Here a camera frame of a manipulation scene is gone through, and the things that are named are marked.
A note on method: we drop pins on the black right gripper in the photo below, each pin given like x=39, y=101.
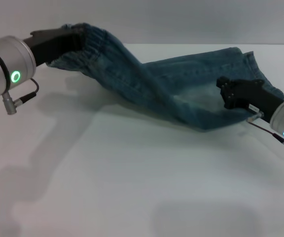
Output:
x=255, y=98

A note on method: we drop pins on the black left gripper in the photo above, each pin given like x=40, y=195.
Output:
x=48, y=47

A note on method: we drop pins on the blue denim shorts cartoon print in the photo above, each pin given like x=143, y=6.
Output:
x=156, y=86

